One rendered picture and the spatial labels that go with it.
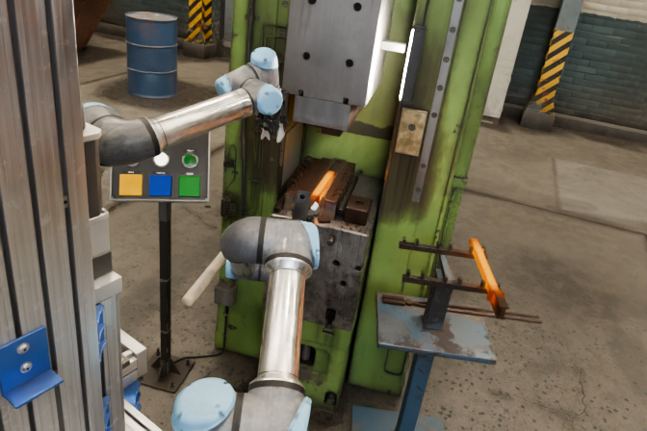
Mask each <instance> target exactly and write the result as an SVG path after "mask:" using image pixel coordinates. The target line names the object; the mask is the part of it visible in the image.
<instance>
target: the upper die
mask: <svg viewBox="0 0 647 431"><path fill-rule="evenodd" d="M348 102H349V99H348V98H347V99H346V101H345V102H344V103H343V104H342V103H337V102H331V101H326V100H321V99H316V98H310V97H305V96H303V92H302V93H301V94H300V95H296V96H295V106H294V115H293V121H296V122H301V123H307V124H312V125H317V126H322V127H327V128H332V129H337V130H342V131H347V130H348V129H349V127H350V125H351V124H352V122H353V121H354V120H355V118H356V117H357V115H358V114H359V112H360V111H361V109H362V108H363V107H358V106H352V105H348Z"/></svg>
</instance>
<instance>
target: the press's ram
mask: <svg viewBox="0 0 647 431"><path fill-rule="evenodd" d="M394 4H395V0H290V9H289V19H288V30H287V40H286V51H285V63H284V73H283V84H282V88H283V89H286V90H288V91H289V94H294V95H300V94H301V93H302V92H303V96H305V97H310V98H316V99H321V100H326V101H331V102H337V103H342V104H343V103H344V102H345V101H346V99H347V98H348V99H349V102H348V105H352V106H358V107H363V108H365V107H366V105H367V104H368V102H369V101H370V99H371V98H372V96H373V94H374V93H375V91H376V89H377V88H378V86H379V85H380V83H381V79H382V73H383V67H384V62H385V56H386V50H387V51H393V52H399V53H404V51H405V46H406V43H402V42H396V41H391V40H388V38H389V33H390V27H391V21H392V15H393V9H394Z"/></svg>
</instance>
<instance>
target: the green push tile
mask: <svg viewBox="0 0 647 431"><path fill-rule="evenodd" d="M178 196H184V197H199V196H200V176H179V190H178Z"/></svg>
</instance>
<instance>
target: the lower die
mask: <svg viewBox="0 0 647 431"><path fill-rule="evenodd" d="M335 160H339V161H342V163H341V165H340V166H339V168H338V170H337V171H336V173H335V175H334V177H333V178H332V180H331V182H330V183H329V185H328V187H327V189H326V190H325V192H324V194H323V196H322V199H321V200H320V204H319V207H320V214H319V216H320V217H326V216H329V218H330V219H334V218H335V216H336V215H337V208H338V206H339V204H340V199H341V196H340V195H339V194H335V195H334V197H333V196H332V195H333V193H334V192H335V190H336V189H338V188H337V186H338V185H339V184H340V181H341V180H342V177H343V176H344V173H345V172H346V170H347V168H349V167H352V168H353V169H354V171H355V166H356V164H354V163H349V162H346V160H343V159H338V158H333V160H332V159H328V158H321V159H317V158H313V163H311V162H312V160H310V166H309V163H308V164H307V166H308V169H307V170H306V167H305V168H304V170H305V173H303V171H302V172H301V174H302V178H300V175H299V176H298V178H299V181H298V178H297V179H296V186H295V187H294V185H295V183H293V184H292V185H291V187H290V188H289V189H288V191H287V192H286V193H285V201H284V209H285V210H290V211H292V209H293V207H294V205H295V200H296V195H297V191H298V190H306V191H309V192H310V193H311V194H312V193H313V191H314V190H315V188H316V187H317V186H318V184H319V183H320V182H321V180H322V179H323V177H324V176H325V175H326V173H327V172H328V170H329V169H330V167H331V166H332V164H333V162H334V161H335Z"/></svg>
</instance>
